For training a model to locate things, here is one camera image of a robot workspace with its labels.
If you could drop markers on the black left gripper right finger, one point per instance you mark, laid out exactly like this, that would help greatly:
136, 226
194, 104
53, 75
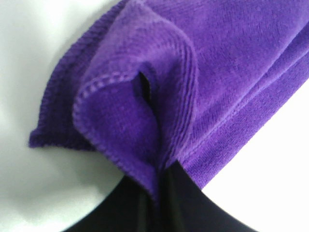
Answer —
169, 200

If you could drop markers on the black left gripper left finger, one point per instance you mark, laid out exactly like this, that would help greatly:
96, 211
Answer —
126, 209

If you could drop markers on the purple towel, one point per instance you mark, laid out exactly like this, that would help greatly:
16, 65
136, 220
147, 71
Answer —
157, 81

